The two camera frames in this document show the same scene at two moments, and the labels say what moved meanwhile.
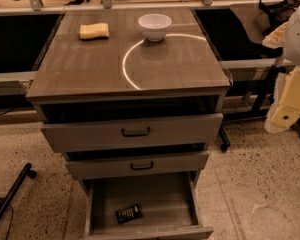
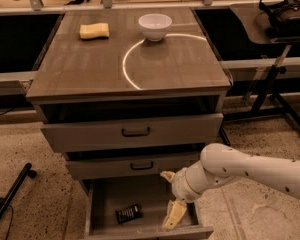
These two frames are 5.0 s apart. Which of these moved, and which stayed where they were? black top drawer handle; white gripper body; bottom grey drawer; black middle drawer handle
Moved: white gripper body
Stayed: black middle drawer handle; bottom grey drawer; black top drawer handle
